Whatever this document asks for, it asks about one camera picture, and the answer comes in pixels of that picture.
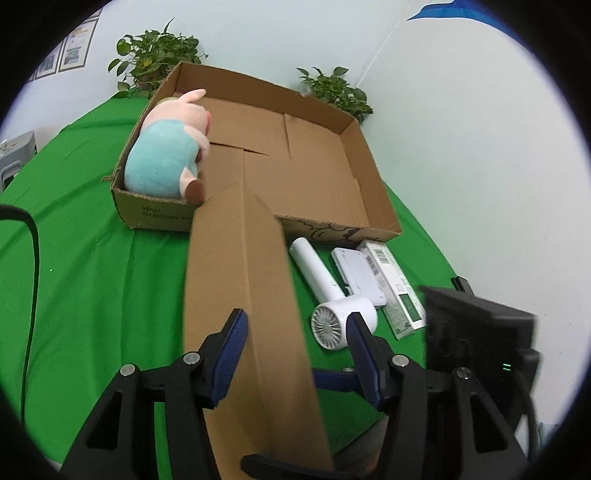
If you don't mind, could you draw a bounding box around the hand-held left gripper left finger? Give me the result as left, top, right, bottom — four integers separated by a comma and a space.
60, 308, 250, 480

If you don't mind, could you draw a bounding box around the white hair dryer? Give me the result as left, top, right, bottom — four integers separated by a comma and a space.
289, 237, 379, 350

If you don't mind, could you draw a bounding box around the blue wall decoration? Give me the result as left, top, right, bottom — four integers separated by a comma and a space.
406, 0, 504, 35

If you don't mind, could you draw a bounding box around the brown cardboard box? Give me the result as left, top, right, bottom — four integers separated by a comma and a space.
102, 61, 402, 480

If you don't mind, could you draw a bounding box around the large framed wall notice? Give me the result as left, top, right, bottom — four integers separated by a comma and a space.
59, 18, 99, 73

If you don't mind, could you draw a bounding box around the small framed wall notice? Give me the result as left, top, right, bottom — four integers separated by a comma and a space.
34, 44, 61, 80

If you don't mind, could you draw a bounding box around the large green potted plant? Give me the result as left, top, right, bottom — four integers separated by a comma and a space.
107, 18, 208, 100

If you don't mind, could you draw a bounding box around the pink pig plush toy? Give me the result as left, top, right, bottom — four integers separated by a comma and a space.
124, 89, 214, 203

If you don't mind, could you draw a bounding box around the white plastic device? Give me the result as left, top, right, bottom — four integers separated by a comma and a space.
331, 247, 387, 308

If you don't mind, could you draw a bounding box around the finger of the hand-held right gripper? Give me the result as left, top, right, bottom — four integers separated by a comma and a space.
313, 368, 365, 394
241, 453, 384, 480

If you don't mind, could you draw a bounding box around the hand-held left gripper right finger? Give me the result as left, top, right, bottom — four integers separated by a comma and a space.
345, 312, 529, 480

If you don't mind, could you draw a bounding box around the white barcode carton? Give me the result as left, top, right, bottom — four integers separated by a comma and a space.
357, 240, 426, 340

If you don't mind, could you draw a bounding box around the small green potted plant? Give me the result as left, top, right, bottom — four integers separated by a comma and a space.
296, 67, 374, 124

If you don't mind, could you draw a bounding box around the black cable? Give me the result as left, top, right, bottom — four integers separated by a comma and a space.
0, 206, 41, 407

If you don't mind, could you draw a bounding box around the grey plastic case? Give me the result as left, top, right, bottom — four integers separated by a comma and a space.
0, 130, 37, 192

